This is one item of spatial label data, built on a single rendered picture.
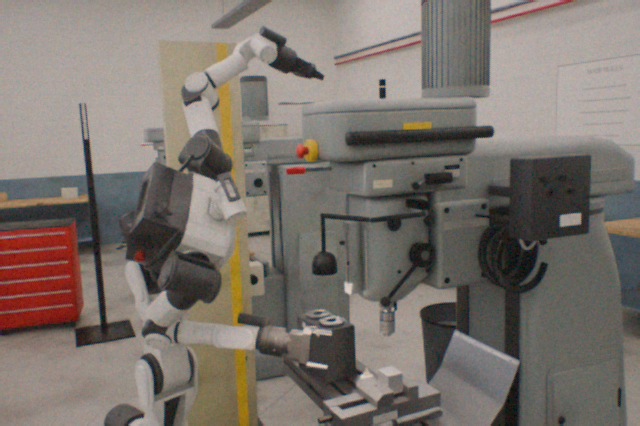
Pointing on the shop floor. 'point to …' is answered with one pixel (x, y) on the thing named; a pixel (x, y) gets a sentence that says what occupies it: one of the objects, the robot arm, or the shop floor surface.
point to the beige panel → (221, 370)
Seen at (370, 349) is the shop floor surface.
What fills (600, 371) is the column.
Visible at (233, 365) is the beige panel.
